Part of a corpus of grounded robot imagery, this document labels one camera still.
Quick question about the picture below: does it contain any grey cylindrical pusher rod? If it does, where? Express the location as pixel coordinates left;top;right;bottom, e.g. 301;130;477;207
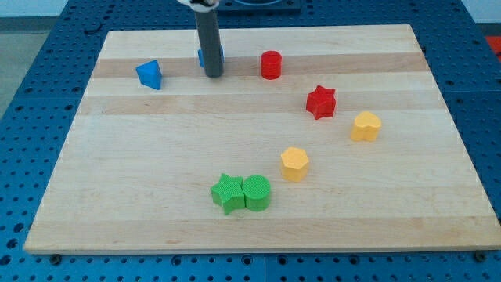
195;9;224;78

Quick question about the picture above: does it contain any yellow hexagon block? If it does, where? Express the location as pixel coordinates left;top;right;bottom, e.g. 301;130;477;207
280;147;309;182

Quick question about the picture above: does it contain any green cylinder block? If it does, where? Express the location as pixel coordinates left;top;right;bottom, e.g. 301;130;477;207
242;175;271;212

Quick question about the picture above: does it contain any red cylinder block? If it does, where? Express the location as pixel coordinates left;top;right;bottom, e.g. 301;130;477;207
260;50;282;80

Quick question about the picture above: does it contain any blue cube block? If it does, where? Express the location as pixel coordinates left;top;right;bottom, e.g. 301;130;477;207
197;45;225;68

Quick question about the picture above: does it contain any yellow heart block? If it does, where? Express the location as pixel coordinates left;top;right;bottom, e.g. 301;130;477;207
350;111;382;142

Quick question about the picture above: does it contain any green star block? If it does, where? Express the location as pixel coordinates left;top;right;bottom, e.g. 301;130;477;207
211;173;245;215

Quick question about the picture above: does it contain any blue triangle block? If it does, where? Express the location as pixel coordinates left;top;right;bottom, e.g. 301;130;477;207
135;60;162;90

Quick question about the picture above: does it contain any red star block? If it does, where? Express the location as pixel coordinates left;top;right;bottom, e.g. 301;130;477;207
306;85;337;120

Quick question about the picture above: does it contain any wooden board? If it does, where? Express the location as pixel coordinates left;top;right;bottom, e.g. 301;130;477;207
24;24;500;255

